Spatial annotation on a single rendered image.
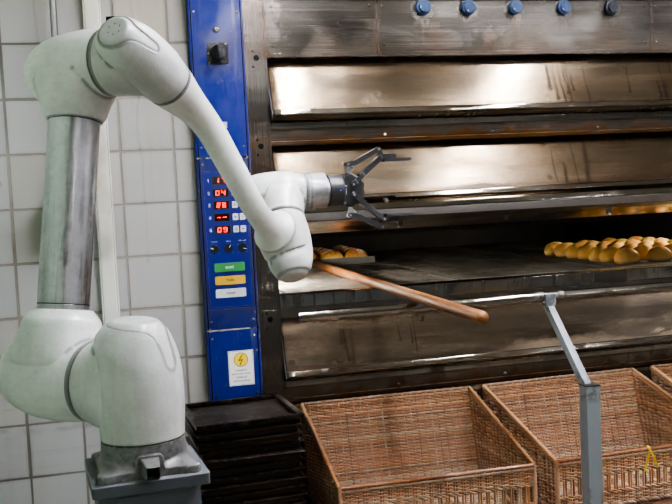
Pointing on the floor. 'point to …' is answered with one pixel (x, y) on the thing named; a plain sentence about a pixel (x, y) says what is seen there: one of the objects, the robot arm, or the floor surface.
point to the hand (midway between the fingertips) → (406, 186)
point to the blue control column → (223, 317)
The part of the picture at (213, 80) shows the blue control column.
